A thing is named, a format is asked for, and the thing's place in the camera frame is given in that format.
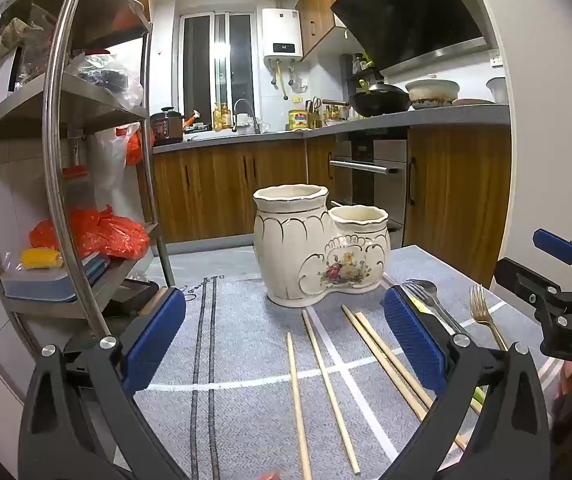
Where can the white water heater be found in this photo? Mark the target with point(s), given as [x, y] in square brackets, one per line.
[281, 30]

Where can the sliding window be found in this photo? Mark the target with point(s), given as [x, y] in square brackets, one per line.
[196, 60]

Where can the steel kitchen faucet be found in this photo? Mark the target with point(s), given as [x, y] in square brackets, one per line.
[243, 110]

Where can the red-lidded plastic container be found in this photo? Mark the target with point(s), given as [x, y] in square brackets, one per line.
[76, 172]

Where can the stainless steel shelf rack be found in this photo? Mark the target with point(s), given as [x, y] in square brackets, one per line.
[52, 120]

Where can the silver fork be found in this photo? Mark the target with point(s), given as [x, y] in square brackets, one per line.
[430, 300]

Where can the wooden chopstick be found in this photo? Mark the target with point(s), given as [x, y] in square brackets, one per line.
[296, 400]
[375, 355]
[385, 347]
[328, 385]

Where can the white bowl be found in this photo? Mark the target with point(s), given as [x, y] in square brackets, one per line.
[498, 91]

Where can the grey woven table mat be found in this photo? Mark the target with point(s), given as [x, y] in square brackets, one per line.
[246, 360]

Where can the wall socket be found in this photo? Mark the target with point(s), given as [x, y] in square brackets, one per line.
[496, 60]

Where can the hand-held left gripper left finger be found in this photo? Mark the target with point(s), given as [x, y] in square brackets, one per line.
[156, 340]

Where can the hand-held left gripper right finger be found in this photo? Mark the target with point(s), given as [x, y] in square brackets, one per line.
[413, 340]

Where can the black range hood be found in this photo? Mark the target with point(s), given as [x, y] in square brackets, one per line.
[405, 10]

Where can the grey kitchen countertop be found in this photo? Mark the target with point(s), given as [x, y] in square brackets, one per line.
[455, 116]

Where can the black wok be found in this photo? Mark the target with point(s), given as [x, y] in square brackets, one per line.
[380, 102]

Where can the hanging white plastic bag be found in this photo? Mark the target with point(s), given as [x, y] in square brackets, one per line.
[108, 160]

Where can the yellow packet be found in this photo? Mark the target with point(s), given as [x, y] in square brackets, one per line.
[41, 259]

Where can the cooking oil bottles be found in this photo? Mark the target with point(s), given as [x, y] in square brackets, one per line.
[222, 117]

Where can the cream floral ceramic utensil holder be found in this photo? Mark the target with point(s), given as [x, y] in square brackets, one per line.
[291, 250]

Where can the black spice rack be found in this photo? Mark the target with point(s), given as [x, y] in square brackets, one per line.
[365, 67]

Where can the yellow tin can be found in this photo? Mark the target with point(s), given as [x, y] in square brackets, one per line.
[298, 120]

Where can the wooden wall cabinets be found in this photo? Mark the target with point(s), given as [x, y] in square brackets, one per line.
[316, 10]

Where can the person's right hand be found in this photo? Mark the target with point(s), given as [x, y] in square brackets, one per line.
[568, 380]

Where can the yellow-green plastic spoon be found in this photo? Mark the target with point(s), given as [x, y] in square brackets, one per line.
[476, 396]

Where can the clear bag with dark contents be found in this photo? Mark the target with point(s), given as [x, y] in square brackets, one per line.
[106, 77]

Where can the crumpled plastic packets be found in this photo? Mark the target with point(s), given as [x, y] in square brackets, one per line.
[26, 35]

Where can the hanging orange plastic bag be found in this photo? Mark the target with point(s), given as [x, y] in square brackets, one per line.
[138, 147]

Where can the white ceramic pot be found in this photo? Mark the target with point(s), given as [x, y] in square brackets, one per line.
[433, 92]

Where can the knife block with scissors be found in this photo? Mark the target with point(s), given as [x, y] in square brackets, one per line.
[314, 112]

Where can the blue plastic container stack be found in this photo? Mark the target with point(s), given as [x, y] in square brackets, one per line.
[41, 286]

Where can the built-in steel oven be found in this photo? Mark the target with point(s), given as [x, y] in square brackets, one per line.
[365, 160]

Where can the wooden base cabinets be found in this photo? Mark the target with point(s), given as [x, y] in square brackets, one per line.
[206, 185]

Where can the brown plate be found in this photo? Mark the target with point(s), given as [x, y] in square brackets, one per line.
[473, 102]

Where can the gold fork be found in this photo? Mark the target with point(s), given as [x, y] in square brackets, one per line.
[480, 310]

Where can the dark pressure cooker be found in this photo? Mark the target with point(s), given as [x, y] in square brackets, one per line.
[166, 127]

